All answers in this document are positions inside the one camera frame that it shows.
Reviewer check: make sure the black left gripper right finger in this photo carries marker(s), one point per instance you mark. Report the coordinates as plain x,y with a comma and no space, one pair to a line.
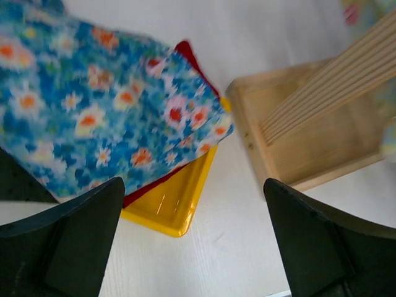
326,251

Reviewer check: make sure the dark grey dotted garment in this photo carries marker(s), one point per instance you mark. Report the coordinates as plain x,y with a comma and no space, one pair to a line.
17,184

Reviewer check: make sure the wooden clothes rack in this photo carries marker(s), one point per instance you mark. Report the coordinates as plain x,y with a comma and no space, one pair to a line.
311,123

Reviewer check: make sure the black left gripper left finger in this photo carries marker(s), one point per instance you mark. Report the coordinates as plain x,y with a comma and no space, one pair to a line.
62,251

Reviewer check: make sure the red skirt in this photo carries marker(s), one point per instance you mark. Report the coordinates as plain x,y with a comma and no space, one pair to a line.
183,48

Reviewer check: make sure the yellow plastic tray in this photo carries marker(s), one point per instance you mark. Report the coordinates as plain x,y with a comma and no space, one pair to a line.
168,205

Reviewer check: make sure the blue floral garment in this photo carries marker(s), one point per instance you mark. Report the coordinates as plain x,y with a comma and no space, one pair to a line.
81,104

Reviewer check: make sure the pastel floral garment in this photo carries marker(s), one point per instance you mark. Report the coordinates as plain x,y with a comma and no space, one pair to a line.
360,16

